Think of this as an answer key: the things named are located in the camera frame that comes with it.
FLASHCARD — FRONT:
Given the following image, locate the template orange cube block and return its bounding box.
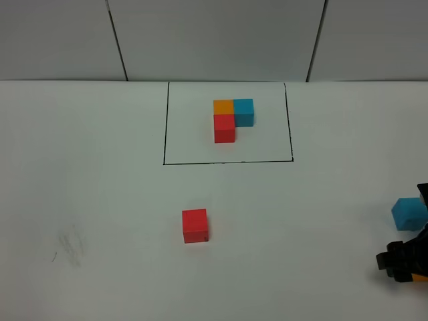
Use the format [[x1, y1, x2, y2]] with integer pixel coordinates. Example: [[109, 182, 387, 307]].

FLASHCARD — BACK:
[[213, 100, 234, 115]]

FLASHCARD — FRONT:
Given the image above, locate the template red cube block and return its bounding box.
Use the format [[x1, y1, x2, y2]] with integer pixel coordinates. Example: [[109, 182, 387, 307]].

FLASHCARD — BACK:
[[213, 114, 236, 144]]

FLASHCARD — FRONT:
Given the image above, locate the template blue cube block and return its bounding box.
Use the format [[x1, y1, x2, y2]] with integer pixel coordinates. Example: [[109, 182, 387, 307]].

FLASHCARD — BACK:
[[233, 98, 255, 127]]

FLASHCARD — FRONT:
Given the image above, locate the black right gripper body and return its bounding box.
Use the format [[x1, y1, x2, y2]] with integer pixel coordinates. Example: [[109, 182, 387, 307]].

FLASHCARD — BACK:
[[376, 225, 427, 283]]

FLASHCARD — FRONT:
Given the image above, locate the loose blue cube block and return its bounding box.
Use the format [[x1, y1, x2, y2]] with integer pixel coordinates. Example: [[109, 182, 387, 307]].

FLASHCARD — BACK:
[[391, 197, 427, 231]]

